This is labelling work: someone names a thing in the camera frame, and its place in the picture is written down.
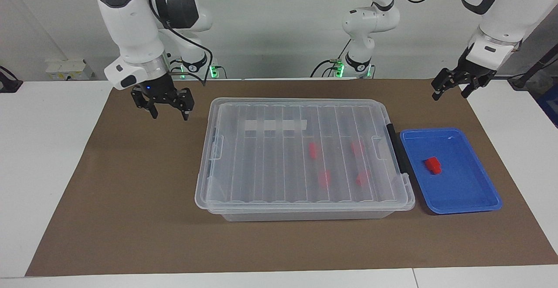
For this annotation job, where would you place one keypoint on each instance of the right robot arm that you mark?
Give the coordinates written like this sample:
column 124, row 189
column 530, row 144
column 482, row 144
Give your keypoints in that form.
column 130, row 22

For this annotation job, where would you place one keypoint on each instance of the clear plastic storage box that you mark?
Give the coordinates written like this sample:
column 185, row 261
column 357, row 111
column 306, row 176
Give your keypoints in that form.
column 305, row 216

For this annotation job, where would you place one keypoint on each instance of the black bar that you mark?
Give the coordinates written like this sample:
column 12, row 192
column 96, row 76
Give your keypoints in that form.
column 397, row 150

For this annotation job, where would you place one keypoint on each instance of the clear plastic lidded bin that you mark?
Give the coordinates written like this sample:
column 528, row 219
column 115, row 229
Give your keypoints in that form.
column 283, row 166

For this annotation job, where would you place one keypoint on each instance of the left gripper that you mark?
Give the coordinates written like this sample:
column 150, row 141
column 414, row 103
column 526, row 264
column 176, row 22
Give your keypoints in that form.
column 473, row 71

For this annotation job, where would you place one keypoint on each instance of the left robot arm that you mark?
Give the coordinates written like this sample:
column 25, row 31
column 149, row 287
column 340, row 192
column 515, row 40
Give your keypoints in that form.
column 370, row 20

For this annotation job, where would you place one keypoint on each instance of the blue plastic tray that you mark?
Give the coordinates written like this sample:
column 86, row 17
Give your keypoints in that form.
column 462, row 188

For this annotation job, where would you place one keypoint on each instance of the black stand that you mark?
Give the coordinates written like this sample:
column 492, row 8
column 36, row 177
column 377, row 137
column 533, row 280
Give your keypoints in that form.
column 9, row 84
column 525, row 79

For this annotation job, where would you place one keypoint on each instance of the red block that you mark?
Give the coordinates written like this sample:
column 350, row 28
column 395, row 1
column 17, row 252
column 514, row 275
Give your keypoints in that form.
column 313, row 150
column 362, row 177
column 357, row 147
column 433, row 166
column 324, row 178

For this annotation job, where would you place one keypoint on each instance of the blue crate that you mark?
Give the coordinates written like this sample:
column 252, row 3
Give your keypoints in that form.
column 550, row 105

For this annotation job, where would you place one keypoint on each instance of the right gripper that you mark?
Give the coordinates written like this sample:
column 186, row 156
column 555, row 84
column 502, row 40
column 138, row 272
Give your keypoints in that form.
column 154, row 89

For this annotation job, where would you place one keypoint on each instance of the white power socket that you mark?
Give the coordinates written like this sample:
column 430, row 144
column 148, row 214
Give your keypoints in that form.
column 69, row 69

